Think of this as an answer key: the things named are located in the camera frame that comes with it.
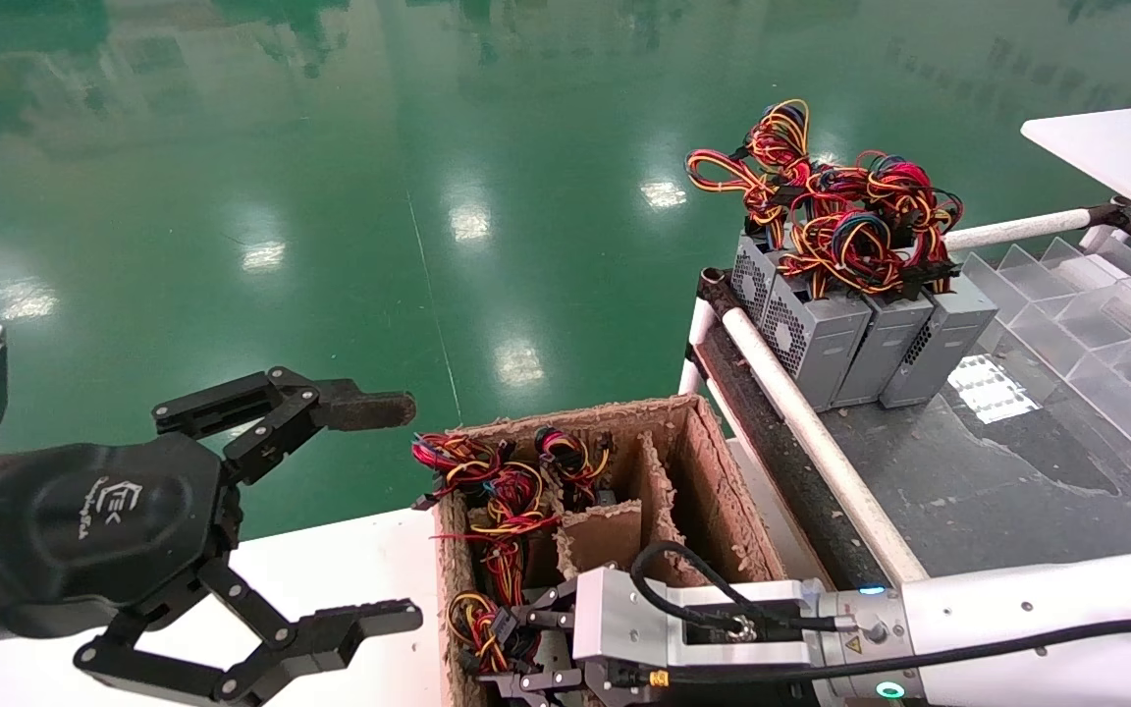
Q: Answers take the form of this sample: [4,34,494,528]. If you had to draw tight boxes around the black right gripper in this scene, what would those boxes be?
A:
[475,579,827,707]

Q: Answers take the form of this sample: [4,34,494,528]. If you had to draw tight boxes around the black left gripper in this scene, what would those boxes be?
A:
[0,437,238,651]

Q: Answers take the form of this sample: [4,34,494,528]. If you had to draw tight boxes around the left gripper brown-tipped finger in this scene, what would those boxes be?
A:
[153,366,417,485]

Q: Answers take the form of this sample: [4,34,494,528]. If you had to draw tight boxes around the left gripper black-tipped finger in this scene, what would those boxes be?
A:
[73,555,424,707]

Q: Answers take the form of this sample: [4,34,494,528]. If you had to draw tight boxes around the short cardboard cross divider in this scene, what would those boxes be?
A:
[558,499,645,582]

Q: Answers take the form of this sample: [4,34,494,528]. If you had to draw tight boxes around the ragged long cardboard divider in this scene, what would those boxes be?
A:
[636,432,724,580]

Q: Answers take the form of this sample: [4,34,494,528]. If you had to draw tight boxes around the brown cardboard box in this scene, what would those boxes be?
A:
[433,393,790,707]

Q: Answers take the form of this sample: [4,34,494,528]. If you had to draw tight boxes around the black pipe joint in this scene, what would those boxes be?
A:
[698,267,748,317]
[1081,194,1131,245]

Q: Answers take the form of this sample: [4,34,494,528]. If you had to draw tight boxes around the clear acrylic divider tray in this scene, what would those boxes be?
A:
[958,236,1131,492]

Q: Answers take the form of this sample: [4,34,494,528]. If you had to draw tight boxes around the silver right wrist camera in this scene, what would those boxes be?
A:
[573,567,673,671]

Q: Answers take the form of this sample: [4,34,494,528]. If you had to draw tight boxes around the thick black looped cable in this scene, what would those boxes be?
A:
[631,540,856,634]

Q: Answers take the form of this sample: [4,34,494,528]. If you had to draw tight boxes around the wire harnesses in box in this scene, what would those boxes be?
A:
[538,427,616,512]

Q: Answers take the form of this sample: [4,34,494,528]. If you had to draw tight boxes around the white vertical pipe post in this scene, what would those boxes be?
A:
[678,295,716,399]

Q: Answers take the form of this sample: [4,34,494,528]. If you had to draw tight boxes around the long white pipe rail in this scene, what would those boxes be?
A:
[718,299,930,585]

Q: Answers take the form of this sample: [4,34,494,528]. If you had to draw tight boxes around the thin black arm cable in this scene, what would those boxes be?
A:
[659,617,1131,686]

